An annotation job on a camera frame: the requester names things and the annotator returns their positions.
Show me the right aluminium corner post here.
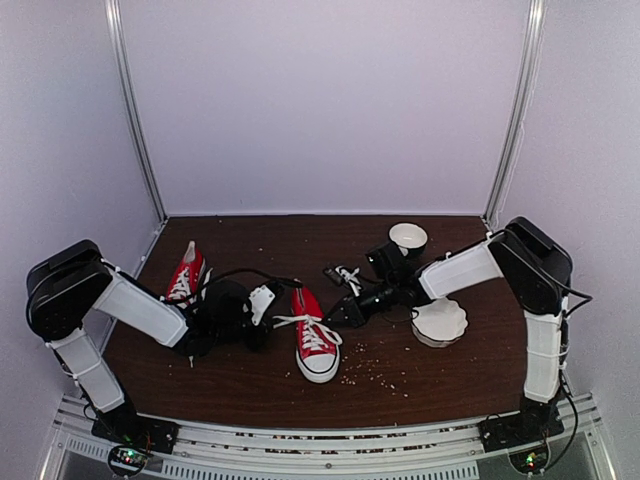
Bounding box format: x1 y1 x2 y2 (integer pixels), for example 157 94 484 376
483 0 546 230

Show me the red canvas sneaker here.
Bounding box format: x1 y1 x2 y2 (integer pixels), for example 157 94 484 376
273 286 343 384
165 240 211 310

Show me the white scalloped ceramic bowl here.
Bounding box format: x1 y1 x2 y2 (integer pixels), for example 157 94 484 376
411 298 468 348

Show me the aluminium front rail frame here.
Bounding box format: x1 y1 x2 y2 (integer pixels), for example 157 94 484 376
35 394 622 479

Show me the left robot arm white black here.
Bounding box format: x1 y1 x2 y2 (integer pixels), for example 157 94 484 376
25 240 283 444

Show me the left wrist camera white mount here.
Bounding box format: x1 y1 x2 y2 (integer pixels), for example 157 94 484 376
248 280 297 327

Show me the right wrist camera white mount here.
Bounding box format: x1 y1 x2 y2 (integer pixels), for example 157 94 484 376
323 265 363 297

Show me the left aluminium corner post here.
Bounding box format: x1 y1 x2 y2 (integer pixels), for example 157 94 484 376
104 0 168 223

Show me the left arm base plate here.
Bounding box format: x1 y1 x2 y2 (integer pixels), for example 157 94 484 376
91 417 179 454

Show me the black bowl white inside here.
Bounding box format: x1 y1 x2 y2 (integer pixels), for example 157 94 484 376
388 222 428 259

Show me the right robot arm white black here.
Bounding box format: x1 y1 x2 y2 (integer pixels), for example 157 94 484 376
324 217 593 442

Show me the aluminium corner post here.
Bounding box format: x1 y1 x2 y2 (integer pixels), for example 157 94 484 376
483 0 546 230
104 0 168 223

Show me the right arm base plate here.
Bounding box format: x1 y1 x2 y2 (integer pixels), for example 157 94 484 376
478 414 565 452

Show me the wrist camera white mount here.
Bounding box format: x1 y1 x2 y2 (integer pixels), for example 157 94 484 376
323 265 363 297
248 280 297 327

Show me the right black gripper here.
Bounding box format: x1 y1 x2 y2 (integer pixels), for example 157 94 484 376
323 277 399 328

